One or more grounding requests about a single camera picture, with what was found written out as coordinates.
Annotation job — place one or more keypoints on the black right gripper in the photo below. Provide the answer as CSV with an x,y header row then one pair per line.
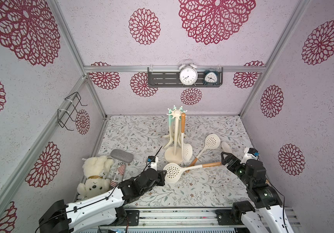
x,y
232,162

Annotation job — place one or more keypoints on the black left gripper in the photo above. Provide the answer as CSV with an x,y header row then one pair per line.
x,y
161,174

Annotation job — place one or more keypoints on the cream skimmer edge-on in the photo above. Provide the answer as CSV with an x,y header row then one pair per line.
x,y
174,171

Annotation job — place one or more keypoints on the cream skimmer green handle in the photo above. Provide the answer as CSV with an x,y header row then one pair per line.
x,y
170,130
179,127

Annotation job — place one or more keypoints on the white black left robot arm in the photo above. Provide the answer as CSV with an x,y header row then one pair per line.
x,y
104,209

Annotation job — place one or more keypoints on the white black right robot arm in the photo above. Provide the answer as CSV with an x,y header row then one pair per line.
x,y
265,212

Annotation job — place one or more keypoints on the cream utensil rack stand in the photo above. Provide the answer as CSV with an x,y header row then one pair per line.
x,y
173,153

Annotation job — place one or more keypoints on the grey oblong case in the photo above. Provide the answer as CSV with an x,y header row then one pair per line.
x,y
122,155

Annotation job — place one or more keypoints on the flag pattern packet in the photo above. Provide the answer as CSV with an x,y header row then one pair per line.
x,y
118,174

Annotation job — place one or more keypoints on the white teddy bear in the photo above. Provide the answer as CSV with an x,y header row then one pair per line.
x,y
95,171

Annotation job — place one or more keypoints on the dark green alarm clock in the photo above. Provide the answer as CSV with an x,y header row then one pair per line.
x,y
211,77

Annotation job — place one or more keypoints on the white alarm clock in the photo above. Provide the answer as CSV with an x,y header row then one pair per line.
x,y
188,72

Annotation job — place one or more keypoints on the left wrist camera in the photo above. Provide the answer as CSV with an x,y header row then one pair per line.
x,y
152,162

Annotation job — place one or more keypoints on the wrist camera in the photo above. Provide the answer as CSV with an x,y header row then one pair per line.
x,y
249,153
152,162

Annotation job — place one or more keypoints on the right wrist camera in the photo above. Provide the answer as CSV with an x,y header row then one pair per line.
x,y
249,153

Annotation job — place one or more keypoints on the metal base rail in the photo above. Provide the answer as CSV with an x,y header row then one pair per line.
x,y
165,220

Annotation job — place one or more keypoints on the grey wall shelf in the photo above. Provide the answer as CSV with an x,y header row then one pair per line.
x,y
171,79

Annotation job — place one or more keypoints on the black wire wall rack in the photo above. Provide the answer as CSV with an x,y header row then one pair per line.
x,y
64,115

